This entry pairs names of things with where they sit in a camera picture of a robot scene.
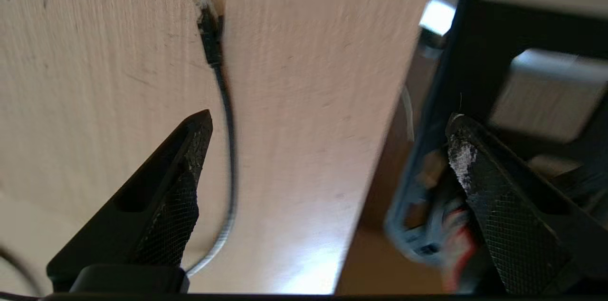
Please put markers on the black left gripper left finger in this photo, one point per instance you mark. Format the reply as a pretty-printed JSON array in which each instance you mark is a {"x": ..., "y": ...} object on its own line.
[{"x": 142, "y": 225}]

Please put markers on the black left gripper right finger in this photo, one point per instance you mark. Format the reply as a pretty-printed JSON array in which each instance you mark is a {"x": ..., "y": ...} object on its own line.
[{"x": 522, "y": 225}]

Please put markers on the black robot chassis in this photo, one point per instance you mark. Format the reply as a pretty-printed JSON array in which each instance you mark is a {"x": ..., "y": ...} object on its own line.
[{"x": 479, "y": 54}]

